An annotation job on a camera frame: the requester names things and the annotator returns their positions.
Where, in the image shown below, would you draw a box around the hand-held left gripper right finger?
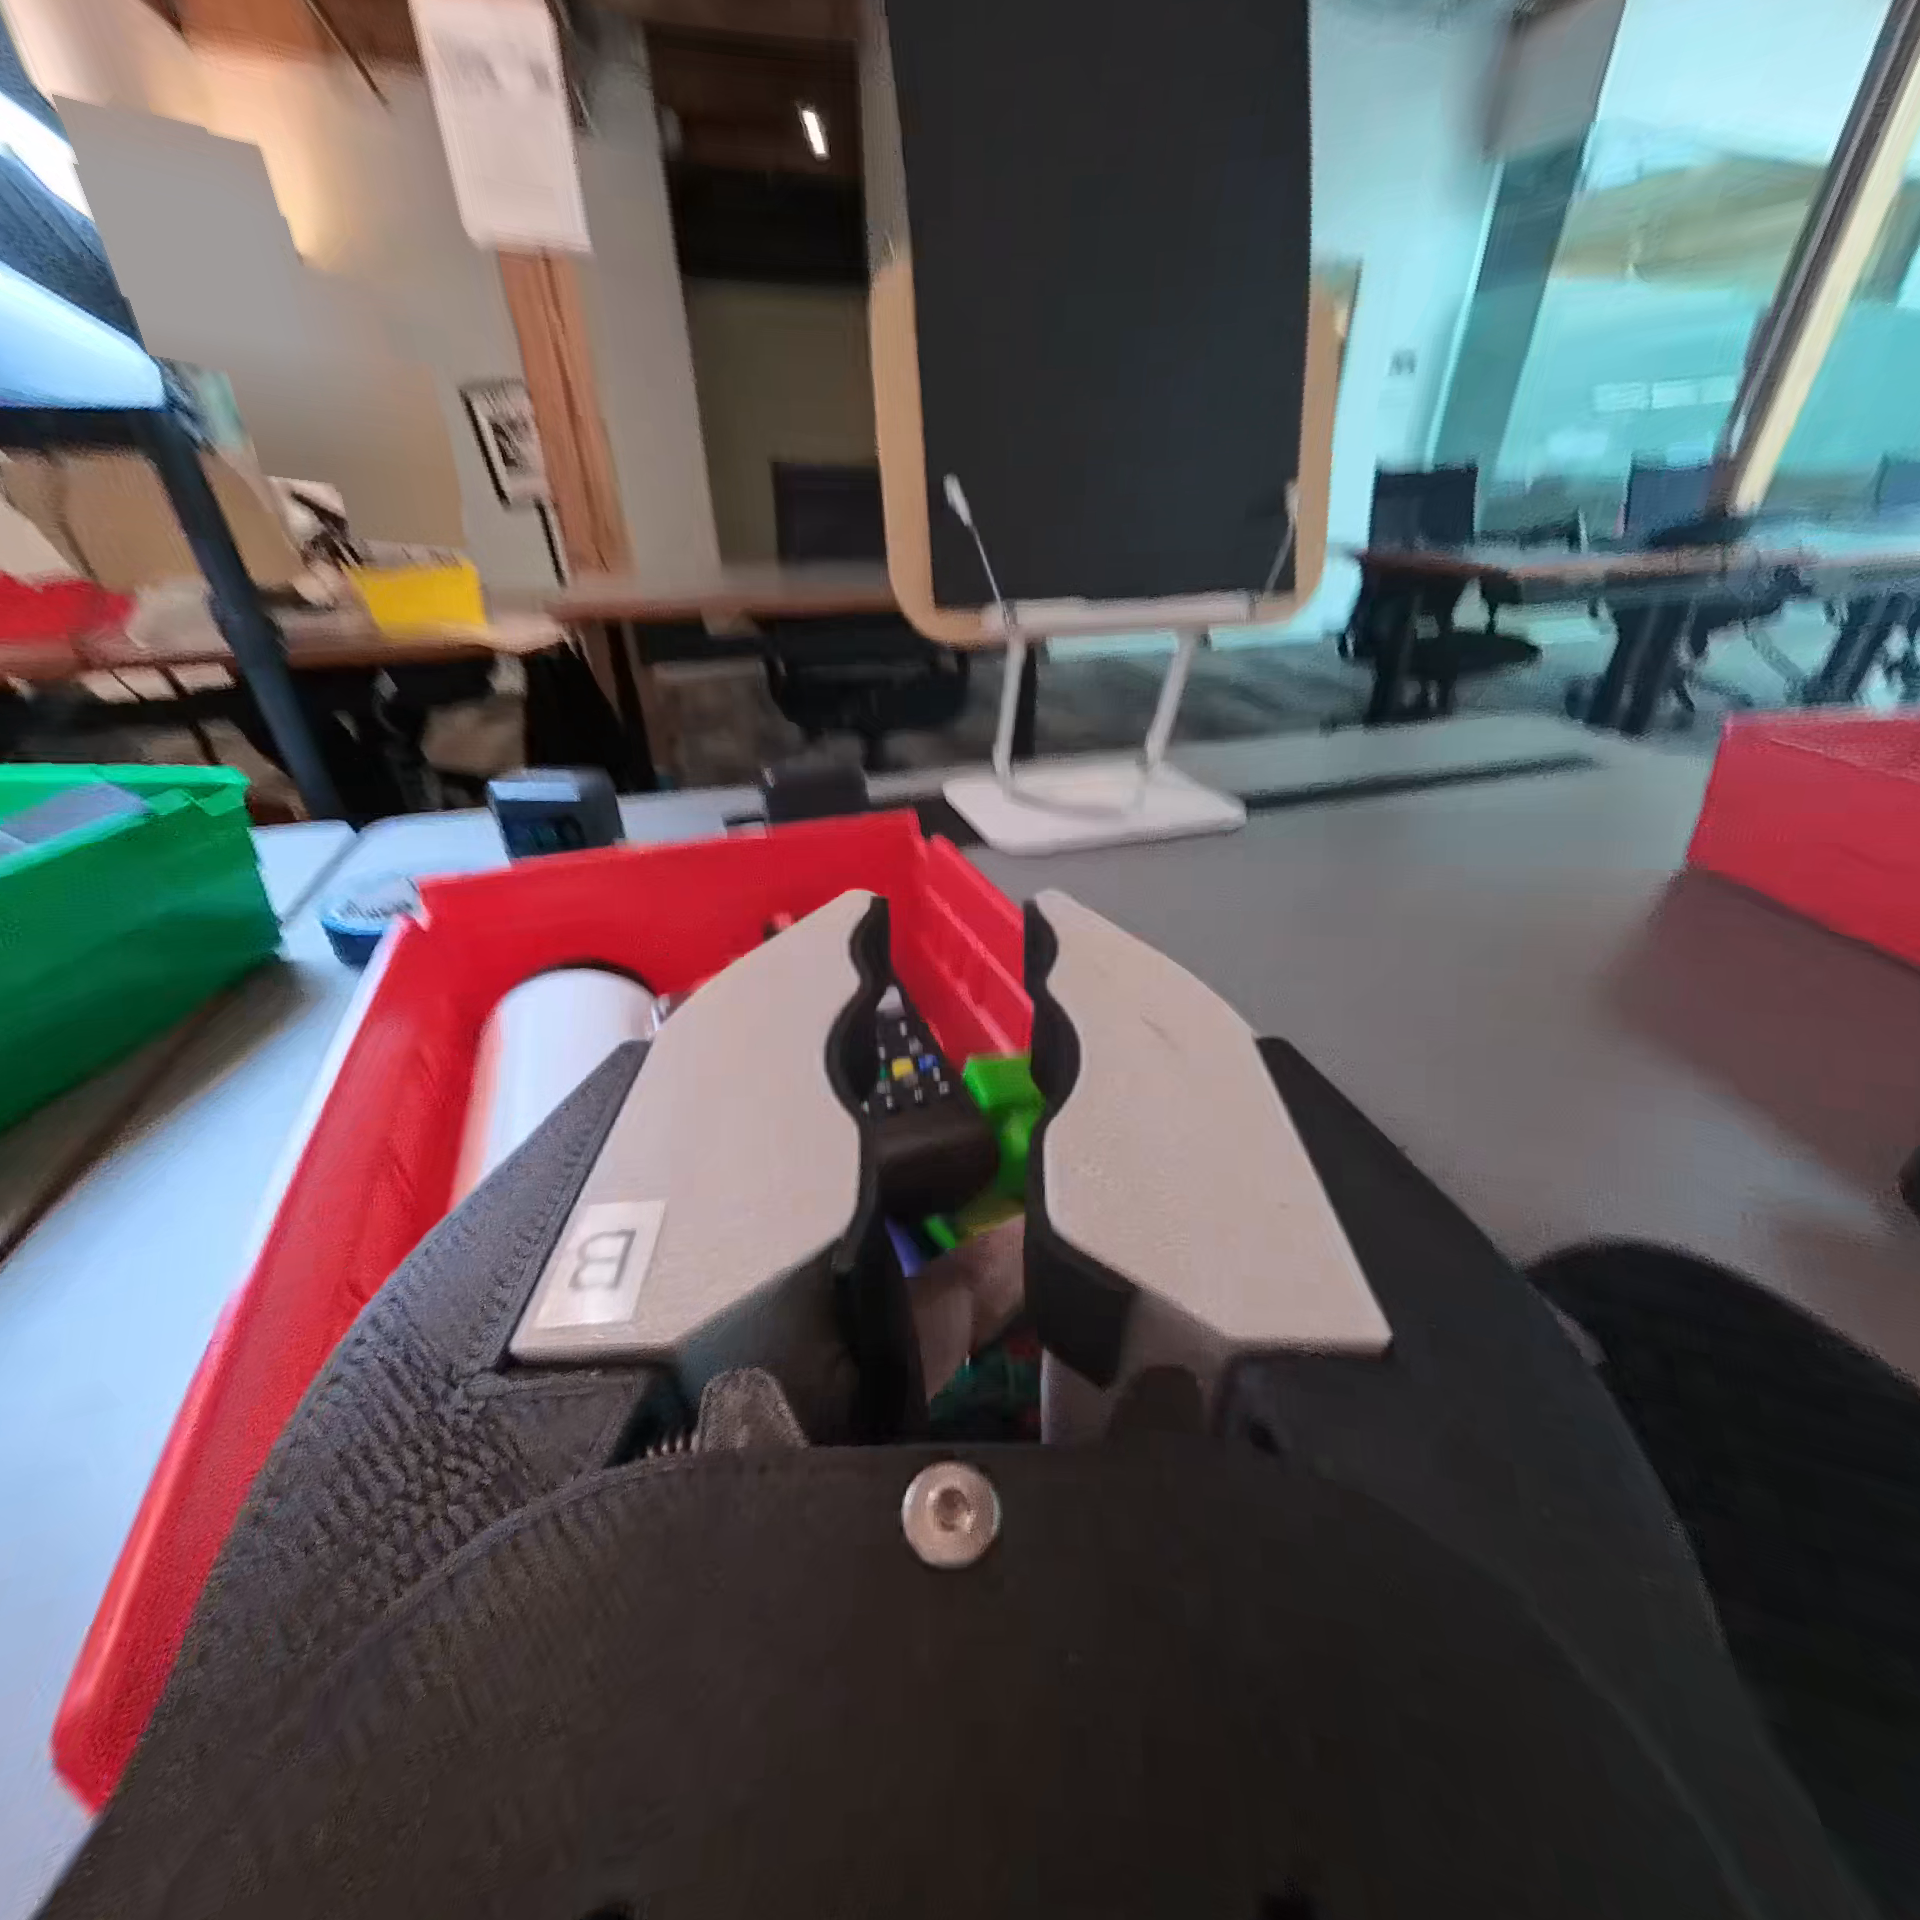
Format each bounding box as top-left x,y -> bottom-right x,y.
1023,889 -> 1399,1394

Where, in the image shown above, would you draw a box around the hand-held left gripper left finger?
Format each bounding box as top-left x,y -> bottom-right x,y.
511,889 -> 894,1427

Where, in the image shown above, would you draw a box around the red plastic bin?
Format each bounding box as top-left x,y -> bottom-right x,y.
52,811 -> 1039,1809
1688,710 -> 1920,970

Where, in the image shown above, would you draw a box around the green toy block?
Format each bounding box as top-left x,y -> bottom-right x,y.
922,1051 -> 1048,1249

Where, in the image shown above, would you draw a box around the black remote control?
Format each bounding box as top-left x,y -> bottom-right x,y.
863,990 -> 1000,1189

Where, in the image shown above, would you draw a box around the white cylinder bottle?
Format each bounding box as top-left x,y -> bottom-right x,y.
452,967 -> 663,1201

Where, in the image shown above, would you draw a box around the small dark device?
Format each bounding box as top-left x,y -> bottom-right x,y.
760,758 -> 873,827

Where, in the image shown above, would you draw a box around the small black box device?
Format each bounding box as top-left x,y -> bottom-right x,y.
483,769 -> 627,860

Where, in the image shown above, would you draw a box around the blue tape roll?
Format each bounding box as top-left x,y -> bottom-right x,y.
320,874 -> 424,967

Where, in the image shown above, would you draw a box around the black office chair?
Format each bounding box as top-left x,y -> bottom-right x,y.
760,457 -> 969,746
1619,457 -> 1816,710
1339,461 -> 1544,728

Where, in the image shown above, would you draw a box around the wooden table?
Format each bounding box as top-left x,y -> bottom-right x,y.
0,608 -> 569,683

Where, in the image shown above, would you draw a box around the green plastic bin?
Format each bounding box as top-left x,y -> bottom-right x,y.
0,760 -> 288,1135

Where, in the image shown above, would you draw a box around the yellow plastic bin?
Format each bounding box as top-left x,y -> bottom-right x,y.
351,553 -> 490,633

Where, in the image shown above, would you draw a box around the black quilted mat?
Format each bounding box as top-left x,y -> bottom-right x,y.
1523,1241 -> 1920,1920

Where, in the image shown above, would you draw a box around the long wooden desk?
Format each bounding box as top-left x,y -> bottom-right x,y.
1348,539 -> 1920,740

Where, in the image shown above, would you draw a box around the framed picture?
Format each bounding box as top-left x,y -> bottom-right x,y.
461,379 -> 547,507

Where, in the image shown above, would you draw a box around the black metal rack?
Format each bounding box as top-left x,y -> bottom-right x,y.
0,152 -> 351,820

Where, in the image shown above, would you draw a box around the red container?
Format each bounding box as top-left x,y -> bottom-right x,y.
0,575 -> 133,645

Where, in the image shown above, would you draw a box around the cardboard boxes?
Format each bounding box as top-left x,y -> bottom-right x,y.
0,451 -> 309,591

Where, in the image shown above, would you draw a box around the black screen on white stand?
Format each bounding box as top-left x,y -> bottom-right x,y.
870,0 -> 1335,857

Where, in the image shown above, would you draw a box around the white paper sheet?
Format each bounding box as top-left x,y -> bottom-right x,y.
407,0 -> 598,255

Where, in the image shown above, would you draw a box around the wooden post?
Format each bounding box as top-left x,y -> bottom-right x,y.
500,251 -> 639,580

